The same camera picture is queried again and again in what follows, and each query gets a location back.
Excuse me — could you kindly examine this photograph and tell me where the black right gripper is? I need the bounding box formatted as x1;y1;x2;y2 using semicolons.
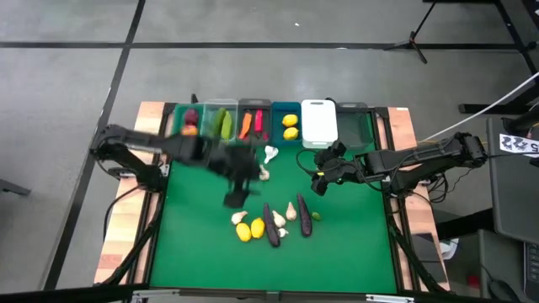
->
310;142;359;197

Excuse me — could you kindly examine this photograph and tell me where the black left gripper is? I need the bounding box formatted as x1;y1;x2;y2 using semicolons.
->
200;145;262;210

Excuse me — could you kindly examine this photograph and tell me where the purple eggplant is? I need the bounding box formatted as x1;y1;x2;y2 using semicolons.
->
263;202;281;248
296;193;313;238

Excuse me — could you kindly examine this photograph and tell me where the orange chili pepper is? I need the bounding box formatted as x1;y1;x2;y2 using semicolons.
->
237;111;253;141

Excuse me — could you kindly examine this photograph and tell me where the green cucumber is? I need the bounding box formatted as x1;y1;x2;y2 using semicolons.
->
212;107;227;136
221;110;233;141

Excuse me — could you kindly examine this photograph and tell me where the white plastic basket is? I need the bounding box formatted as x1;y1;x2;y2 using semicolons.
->
301;98;339;149

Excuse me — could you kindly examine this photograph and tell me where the smoky translucent grey basket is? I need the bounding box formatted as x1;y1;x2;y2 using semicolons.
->
335;102;375;151

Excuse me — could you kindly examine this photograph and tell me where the clear plastic basket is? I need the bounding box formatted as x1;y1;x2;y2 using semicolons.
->
200;98;239;147

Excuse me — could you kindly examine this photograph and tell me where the blue plastic basket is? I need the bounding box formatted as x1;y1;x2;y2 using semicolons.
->
270;101;303;147

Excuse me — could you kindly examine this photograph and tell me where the dark grey plastic basket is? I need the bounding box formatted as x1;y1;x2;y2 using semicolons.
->
236;98;273;146

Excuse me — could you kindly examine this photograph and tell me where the wooden table side board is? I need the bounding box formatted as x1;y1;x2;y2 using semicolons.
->
387;107;451;291
93;100;168;285

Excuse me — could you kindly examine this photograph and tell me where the teal green plastic basket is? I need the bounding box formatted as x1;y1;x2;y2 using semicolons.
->
170;103;206;146

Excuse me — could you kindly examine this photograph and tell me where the white crumpled object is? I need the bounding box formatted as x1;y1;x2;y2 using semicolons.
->
440;237;461;261

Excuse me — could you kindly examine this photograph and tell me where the black floor stand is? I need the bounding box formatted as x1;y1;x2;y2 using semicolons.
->
457;0;539;115

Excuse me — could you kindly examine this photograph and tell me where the black tripod stand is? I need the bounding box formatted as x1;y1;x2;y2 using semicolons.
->
382;0;447;65

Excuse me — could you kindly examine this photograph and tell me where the grey desk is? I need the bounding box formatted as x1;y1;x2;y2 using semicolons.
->
486;116;539;245

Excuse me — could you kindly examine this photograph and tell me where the white marker tag paper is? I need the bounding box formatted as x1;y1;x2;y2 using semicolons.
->
499;133;539;159

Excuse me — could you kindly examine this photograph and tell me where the black computer mouse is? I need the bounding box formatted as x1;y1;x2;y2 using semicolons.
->
487;279;522;303

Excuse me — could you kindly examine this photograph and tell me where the black keyboard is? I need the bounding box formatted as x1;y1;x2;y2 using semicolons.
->
523;242;539;300

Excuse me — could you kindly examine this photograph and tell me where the black floor object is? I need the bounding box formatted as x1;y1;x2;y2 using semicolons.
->
0;178;33;198

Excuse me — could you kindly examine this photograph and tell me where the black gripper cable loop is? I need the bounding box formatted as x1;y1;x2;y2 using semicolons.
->
294;147;322;176

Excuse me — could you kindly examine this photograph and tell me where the black aluminium table frame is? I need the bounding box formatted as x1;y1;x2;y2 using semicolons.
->
94;100;451;303

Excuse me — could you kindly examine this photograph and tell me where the black cable bundle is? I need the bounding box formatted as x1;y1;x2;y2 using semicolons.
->
102;184;163;287
385;201;447;294

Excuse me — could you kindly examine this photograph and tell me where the white cable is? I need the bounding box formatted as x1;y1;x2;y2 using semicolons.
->
420;71;539;142

